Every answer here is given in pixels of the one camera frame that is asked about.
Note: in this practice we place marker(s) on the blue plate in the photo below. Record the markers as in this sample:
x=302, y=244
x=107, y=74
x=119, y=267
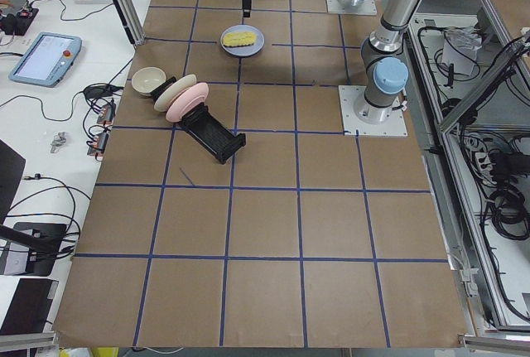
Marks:
x=246, y=51

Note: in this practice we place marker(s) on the pink plate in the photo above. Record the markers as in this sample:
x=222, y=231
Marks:
x=187, y=101

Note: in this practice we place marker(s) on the cream plate in rack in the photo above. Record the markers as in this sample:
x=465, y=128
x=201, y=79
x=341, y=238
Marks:
x=170, y=91

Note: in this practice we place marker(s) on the cream bowl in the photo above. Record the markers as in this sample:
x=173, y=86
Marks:
x=145, y=80

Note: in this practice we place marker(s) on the black dish rack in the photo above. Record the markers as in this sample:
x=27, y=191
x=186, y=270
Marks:
x=212, y=135

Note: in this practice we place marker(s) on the blue teach pendant near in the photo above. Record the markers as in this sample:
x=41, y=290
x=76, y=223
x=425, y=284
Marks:
x=47, y=60

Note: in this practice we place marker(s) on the black monitor stand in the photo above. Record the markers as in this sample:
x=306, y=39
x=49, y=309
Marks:
x=31, y=248

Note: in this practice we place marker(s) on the aluminium frame post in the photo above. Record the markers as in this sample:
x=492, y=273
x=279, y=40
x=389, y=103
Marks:
x=124, y=1

